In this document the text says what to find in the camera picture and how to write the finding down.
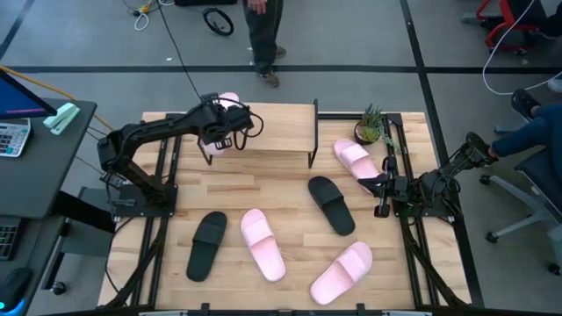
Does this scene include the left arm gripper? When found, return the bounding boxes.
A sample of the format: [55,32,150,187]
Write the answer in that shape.
[197,92,255,151]

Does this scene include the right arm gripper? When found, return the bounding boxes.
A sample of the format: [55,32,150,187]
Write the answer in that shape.
[357,155,412,219]

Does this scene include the pink slide sandal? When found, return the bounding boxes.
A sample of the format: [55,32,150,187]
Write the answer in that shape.
[332,138,381,192]
[202,90,241,156]
[309,241,374,306]
[240,208,287,283]

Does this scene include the black slide sandal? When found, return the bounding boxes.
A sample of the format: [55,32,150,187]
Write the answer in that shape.
[185,211,228,283]
[307,176,357,237]

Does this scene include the wooden shelf with black frame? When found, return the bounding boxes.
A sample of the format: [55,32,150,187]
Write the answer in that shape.
[197,98,320,170]

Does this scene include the potted succulent plant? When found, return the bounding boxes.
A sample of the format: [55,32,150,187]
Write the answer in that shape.
[353,103,403,154]

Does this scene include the black power adapter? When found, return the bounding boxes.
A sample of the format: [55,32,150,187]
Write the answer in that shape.
[101,171,128,190]

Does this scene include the standing person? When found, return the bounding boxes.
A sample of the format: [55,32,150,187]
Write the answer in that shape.
[242,0,287,89]

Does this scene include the black floor box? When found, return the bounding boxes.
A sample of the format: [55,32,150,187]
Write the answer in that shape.
[174,0,238,7]

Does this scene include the seated person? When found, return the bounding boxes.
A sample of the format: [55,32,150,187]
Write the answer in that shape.
[464,89,562,168]

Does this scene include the blue grey office chair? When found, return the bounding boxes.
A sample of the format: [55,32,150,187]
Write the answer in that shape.
[478,147,562,276]

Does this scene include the mint green stapler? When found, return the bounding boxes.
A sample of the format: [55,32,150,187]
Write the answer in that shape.
[42,102,82,136]

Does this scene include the black desk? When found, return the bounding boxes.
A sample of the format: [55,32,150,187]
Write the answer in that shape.
[0,98,118,316]

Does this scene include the computer monitor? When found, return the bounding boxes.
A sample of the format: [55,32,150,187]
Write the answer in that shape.
[0,69,58,120]

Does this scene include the grey desk calculator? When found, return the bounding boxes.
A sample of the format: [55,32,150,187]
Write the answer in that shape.
[0,117,32,158]

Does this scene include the red and black chair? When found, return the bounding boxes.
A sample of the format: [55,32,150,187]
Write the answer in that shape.
[461,0,545,56]

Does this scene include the backlit keyboard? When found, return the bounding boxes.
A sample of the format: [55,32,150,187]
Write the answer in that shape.
[0,223,21,262]

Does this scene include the black computer mouse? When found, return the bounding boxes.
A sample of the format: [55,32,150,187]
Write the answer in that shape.
[0,266,32,313]

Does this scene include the black metal table frame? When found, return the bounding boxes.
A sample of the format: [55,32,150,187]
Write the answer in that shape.
[98,111,473,316]

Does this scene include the thin black floor cable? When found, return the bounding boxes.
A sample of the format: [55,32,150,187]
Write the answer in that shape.
[153,0,207,104]

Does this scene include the coiled black cable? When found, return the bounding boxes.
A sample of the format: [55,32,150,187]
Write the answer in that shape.
[202,6,234,37]

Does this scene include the white cable bundle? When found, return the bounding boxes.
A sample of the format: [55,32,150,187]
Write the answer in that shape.
[131,0,177,32]

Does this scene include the long white cable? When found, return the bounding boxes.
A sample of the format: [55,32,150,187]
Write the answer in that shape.
[481,0,562,97]

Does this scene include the yellow floor cable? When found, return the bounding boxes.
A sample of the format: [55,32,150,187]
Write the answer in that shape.
[0,65,118,133]

